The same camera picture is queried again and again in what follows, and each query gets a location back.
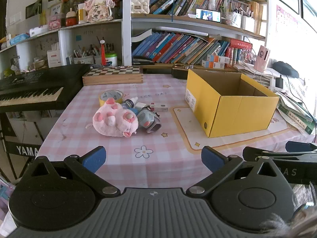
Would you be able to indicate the pink floral pig ornament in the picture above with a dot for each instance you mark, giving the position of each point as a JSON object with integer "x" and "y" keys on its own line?
{"x": 99, "y": 7}

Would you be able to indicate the pink cardboard holder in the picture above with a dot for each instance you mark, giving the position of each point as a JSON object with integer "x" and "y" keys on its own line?
{"x": 261, "y": 59}

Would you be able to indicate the black picture frame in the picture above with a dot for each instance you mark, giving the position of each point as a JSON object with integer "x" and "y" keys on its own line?
{"x": 33, "y": 10}

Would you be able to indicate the yellow mug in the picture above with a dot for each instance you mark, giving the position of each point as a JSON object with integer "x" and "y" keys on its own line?
{"x": 82, "y": 14}

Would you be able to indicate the blue wet wipes pack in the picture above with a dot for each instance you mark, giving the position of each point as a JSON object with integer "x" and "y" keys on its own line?
{"x": 19, "y": 39}

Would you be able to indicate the lit smartphone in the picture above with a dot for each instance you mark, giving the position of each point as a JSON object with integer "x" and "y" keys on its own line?
{"x": 208, "y": 15}

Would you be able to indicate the yellow cardboard box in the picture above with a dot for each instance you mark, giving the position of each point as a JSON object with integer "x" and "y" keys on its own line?
{"x": 237, "y": 114}

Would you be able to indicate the grey plush toy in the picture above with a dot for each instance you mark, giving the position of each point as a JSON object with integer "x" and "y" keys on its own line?
{"x": 146, "y": 117}

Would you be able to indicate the white quilted purse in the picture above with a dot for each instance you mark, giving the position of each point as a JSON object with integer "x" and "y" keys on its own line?
{"x": 140, "y": 6}

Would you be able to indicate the white tissue box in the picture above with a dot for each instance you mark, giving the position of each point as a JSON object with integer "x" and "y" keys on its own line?
{"x": 38, "y": 30}

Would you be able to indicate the black electronic keyboard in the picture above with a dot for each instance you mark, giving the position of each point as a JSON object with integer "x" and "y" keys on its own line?
{"x": 37, "y": 79}

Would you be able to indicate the red white doll jar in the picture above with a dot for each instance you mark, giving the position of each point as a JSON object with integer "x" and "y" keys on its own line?
{"x": 70, "y": 18}

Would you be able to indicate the orange white small box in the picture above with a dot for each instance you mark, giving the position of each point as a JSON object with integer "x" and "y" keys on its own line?
{"x": 213, "y": 65}
{"x": 219, "y": 59}

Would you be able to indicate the white bookshelf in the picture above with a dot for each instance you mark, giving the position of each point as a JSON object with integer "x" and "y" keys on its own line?
{"x": 126, "y": 29}

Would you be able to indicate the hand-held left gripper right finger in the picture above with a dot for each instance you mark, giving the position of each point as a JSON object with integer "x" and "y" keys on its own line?
{"x": 211, "y": 158}

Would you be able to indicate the pink tin box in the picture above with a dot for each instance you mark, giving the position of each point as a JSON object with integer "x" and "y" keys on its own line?
{"x": 56, "y": 23}

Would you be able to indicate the green lid white jar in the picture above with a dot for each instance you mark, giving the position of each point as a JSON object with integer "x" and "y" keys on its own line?
{"x": 111, "y": 60}

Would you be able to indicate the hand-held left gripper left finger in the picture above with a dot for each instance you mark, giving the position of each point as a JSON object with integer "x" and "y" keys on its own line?
{"x": 95, "y": 158}

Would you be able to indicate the pink checkered desktop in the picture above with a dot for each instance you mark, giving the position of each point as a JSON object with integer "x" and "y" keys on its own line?
{"x": 173, "y": 143}

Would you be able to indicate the white staple box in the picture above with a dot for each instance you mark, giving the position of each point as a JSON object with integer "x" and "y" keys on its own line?
{"x": 159, "y": 107}

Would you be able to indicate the yellow tape roll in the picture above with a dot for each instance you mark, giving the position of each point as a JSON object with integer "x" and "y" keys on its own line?
{"x": 102, "y": 101}

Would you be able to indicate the row of colourful books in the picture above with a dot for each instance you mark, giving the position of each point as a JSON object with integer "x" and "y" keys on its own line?
{"x": 178, "y": 47}
{"x": 183, "y": 2}

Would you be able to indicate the wooden chessboard box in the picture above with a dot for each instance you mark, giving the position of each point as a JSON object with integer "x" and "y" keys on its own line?
{"x": 114, "y": 75}

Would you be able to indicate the white brush holder box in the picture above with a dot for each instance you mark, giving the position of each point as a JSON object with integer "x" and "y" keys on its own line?
{"x": 83, "y": 60}

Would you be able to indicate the brass bowl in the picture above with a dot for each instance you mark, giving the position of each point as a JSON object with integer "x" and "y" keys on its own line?
{"x": 40, "y": 64}

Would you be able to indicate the white small bottle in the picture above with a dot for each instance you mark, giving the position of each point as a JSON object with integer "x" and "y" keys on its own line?
{"x": 212, "y": 5}

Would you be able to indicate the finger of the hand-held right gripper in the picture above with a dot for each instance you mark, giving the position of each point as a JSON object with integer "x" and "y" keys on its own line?
{"x": 302, "y": 146}
{"x": 251, "y": 152}

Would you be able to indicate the black keyboard stand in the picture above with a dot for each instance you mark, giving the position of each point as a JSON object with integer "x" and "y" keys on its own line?
{"x": 22, "y": 150}

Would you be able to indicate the green thick book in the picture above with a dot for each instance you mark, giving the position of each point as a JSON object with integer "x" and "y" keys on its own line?
{"x": 297, "y": 119}

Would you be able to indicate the red slim tube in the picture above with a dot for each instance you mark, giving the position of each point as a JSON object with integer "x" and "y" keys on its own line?
{"x": 102, "y": 52}

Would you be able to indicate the white paperback book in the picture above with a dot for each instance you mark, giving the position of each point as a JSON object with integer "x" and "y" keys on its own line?
{"x": 141, "y": 36}

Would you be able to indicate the pile of white papers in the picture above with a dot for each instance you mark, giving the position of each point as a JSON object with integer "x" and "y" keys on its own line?
{"x": 252, "y": 73}
{"x": 292, "y": 101}

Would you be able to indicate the white pen cup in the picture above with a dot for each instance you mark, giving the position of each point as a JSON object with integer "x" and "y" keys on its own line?
{"x": 248, "y": 24}

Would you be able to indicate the grey fur trim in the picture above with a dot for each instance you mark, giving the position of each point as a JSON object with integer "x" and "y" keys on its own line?
{"x": 279, "y": 224}

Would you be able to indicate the pink wall poster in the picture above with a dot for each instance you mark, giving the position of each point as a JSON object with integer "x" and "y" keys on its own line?
{"x": 286, "y": 21}

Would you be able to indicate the black power adapter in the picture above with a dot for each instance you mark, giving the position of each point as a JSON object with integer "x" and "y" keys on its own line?
{"x": 279, "y": 83}

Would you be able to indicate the pink plush toy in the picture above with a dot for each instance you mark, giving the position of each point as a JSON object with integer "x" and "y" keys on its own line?
{"x": 111, "y": 119}

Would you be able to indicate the white box red label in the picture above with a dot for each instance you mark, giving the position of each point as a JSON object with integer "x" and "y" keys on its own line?
{"x": 54, "y": 57}

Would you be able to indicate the blue white bottle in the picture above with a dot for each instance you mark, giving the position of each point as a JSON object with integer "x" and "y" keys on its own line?
{"x": 128, "y": 103}

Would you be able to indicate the red flat box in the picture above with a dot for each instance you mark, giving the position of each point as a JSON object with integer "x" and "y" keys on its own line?
{"x": 241, "y": 44}

